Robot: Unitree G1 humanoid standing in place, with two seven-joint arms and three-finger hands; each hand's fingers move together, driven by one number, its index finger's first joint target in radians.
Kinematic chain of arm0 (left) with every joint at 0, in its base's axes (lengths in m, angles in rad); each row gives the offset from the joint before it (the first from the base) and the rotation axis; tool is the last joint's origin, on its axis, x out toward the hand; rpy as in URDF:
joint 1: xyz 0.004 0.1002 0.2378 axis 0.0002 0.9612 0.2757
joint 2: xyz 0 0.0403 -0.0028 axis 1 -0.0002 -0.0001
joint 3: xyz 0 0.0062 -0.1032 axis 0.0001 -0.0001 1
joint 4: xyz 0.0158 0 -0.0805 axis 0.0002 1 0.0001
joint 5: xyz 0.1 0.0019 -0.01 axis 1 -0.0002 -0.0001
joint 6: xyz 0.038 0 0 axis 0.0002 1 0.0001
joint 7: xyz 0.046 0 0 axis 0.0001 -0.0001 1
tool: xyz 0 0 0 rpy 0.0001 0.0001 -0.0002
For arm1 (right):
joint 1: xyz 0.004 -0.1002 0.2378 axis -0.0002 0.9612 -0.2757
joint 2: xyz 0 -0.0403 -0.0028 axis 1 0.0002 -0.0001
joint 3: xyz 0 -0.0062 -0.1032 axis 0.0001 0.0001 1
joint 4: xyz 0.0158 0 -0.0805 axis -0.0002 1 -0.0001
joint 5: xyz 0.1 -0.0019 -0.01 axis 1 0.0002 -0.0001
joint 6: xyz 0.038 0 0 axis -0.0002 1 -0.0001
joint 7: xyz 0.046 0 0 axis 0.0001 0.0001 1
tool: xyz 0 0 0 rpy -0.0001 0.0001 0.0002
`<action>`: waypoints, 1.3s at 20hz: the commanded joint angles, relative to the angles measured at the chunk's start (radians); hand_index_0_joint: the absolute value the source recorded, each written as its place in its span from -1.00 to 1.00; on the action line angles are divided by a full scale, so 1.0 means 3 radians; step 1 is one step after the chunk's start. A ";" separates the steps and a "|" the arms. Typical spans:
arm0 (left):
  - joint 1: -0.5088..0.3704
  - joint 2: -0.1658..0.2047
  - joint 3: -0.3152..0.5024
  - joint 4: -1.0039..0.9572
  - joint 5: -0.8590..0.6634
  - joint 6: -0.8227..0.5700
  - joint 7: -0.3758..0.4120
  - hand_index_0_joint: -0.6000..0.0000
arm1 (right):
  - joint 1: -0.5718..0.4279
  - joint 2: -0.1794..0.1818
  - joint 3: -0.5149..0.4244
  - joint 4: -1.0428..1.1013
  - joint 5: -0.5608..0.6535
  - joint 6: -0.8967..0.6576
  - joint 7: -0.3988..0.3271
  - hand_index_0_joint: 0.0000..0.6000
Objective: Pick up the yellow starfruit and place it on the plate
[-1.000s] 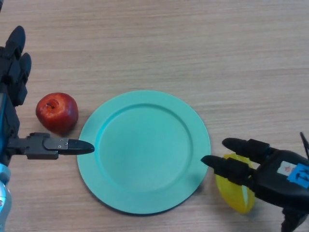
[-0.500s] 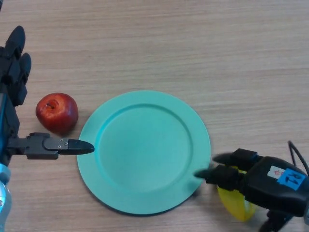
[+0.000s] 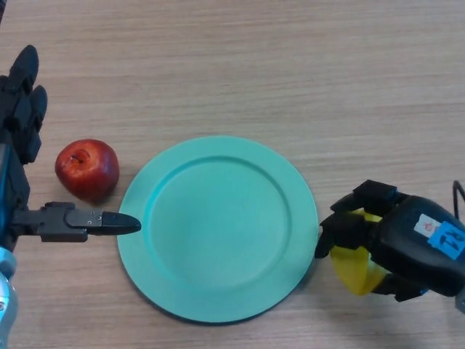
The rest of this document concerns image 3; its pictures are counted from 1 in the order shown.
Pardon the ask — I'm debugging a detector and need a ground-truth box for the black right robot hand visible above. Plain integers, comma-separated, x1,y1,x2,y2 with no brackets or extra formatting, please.
314,179,465,302

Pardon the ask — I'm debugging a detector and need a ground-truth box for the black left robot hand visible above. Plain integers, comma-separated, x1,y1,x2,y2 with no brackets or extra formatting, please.
0,44,142,252

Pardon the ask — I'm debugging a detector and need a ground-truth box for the yellow starfruit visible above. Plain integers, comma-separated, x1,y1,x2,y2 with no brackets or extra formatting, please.
332,209,387,297

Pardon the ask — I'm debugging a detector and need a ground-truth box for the green round plate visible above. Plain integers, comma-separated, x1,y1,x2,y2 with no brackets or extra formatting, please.
117,135,318,324

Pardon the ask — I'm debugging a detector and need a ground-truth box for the red apple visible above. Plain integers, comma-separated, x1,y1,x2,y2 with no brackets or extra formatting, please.
54,138,121,204

